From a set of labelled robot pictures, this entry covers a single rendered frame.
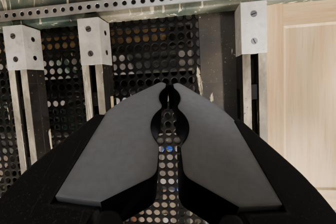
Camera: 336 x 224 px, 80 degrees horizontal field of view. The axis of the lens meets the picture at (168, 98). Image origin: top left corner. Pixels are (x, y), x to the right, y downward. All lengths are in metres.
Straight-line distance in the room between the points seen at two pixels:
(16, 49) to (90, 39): 0.22
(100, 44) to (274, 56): 0.47
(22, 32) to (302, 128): 0.82
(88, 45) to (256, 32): 0.43
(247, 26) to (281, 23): 0.11
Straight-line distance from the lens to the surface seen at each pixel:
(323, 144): 0.71
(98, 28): 0.60
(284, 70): 0.63
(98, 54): 0.59
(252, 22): 0.56
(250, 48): 0.55
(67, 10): 0.67
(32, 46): 0.74
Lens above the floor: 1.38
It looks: 31 degrees down
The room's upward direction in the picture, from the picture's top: 178 degrees counter-clockwise
